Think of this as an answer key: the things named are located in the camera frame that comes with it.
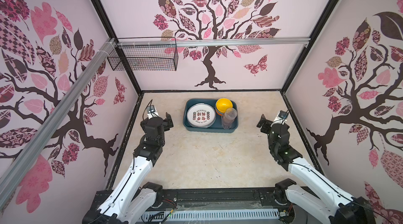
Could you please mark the pinkish clear cup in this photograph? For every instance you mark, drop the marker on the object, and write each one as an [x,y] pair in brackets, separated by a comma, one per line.
[227,120]

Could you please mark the yellow plastic bowl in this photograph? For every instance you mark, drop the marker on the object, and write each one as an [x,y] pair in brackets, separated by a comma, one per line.
[223,104]

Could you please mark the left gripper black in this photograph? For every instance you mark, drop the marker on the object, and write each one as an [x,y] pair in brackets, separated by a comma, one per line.
[167,122]

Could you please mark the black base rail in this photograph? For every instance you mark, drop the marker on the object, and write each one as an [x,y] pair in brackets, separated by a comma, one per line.
[204,197]

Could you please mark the aluminium rail back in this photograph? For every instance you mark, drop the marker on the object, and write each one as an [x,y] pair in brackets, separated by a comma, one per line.
[216,42]

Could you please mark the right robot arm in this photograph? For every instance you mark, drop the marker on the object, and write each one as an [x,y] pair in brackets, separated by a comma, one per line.
[325,201]

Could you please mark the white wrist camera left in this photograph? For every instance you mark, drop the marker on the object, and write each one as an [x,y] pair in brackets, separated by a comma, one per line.
[151,110]

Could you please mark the aluminium rail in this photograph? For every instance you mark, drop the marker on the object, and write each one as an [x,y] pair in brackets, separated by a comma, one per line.
[18,169]
[216,42]

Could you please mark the white vented cable duct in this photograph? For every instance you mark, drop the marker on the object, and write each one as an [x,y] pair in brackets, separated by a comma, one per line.
[187,216]

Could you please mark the aluminium rail left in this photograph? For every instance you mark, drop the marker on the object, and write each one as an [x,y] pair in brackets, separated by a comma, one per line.
[18,169]

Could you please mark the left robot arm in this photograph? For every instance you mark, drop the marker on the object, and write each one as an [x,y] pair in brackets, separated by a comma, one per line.
[129,200]

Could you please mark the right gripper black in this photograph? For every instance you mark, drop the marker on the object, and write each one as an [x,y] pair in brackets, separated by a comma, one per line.
[266,125]

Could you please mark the black wire basket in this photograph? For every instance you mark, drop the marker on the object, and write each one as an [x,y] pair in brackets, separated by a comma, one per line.
[145,54]

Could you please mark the teal plastic bin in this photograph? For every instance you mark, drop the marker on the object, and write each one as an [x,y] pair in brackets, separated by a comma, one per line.
[215,127]

